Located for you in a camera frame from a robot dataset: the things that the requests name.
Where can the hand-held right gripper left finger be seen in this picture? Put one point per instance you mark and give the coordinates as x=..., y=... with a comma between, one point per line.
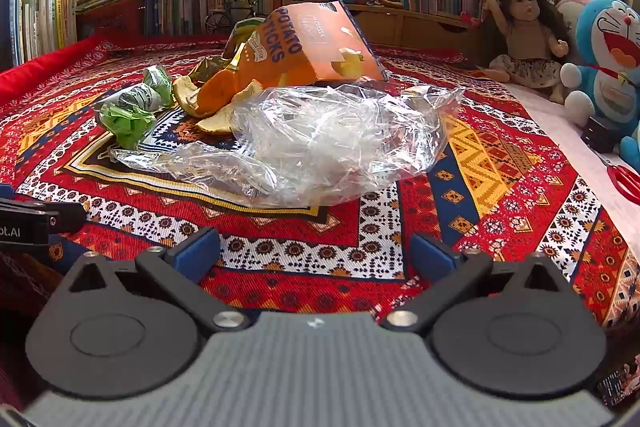
x=197, y=252

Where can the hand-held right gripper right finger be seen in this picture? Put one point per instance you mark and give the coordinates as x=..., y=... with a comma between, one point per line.
x=434, y=257

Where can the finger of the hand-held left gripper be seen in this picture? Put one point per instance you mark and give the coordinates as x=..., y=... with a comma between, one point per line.
x=67, y=217

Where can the row of thin books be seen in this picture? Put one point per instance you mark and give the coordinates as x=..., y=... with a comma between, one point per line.
x=40, y=27

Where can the red patterned blanket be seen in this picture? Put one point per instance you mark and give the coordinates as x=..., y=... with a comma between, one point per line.
x=400, y=217

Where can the green crumpled wrapper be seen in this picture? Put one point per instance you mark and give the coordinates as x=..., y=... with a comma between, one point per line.
x=131, y=107

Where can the small orange peel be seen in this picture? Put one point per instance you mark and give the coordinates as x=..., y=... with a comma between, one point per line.
x=216, y=122

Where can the pale curled orange peel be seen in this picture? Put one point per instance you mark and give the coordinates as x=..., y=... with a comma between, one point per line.
x=184, y=94

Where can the large orange peel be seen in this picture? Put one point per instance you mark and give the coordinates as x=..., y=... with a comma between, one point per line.
x=222, y=92

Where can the clear plastic bag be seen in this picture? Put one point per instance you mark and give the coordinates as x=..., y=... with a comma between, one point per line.
x=310, y=132

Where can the white sheet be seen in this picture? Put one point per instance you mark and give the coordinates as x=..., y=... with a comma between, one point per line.
x=575, y=167

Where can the red box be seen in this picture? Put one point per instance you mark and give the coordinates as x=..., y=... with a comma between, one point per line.
x=110, y=22

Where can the small black box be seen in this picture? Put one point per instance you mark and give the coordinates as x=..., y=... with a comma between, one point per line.
x=600, y=134

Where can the red scissors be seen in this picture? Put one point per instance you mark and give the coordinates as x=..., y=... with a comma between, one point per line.
x=627, y=182

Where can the orange snack box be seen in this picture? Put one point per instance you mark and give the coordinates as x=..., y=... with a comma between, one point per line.
x=310, y=47

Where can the miniature black bicycle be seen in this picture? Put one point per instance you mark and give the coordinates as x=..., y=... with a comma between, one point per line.
x=225, y=19

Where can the brown-haired doll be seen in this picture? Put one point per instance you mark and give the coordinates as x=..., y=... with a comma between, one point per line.
x=530, y=37

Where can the blue cat plush toy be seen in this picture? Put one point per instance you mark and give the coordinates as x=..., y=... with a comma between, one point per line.
x=607, y=57

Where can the pink white plush toy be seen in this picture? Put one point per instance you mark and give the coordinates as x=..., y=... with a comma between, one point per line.
x=572, y=14

